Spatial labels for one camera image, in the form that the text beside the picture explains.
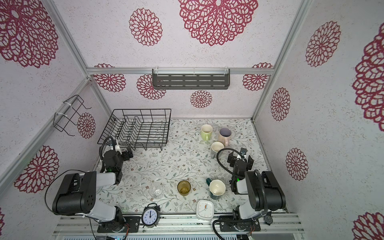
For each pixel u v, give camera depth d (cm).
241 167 70
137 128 109
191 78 96
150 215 75
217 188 80
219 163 75
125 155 84
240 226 69
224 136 97
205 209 76
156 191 84
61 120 73
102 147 67
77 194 45
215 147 94
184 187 85
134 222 73
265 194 43
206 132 101
